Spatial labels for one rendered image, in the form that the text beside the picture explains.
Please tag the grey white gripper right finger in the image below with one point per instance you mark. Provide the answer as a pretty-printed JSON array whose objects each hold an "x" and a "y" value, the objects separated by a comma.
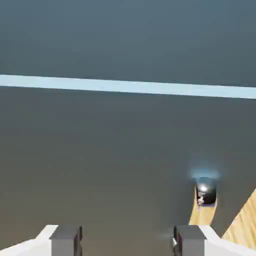
[{"x": 191, "y": 243}]

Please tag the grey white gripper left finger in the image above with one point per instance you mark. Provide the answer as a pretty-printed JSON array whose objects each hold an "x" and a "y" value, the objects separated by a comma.
[{"x": 64, "y": 243}]

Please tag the blue-grey painted cabinet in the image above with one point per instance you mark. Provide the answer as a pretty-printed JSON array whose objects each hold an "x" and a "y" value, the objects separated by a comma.
[{"x": 128, "y": 86}]

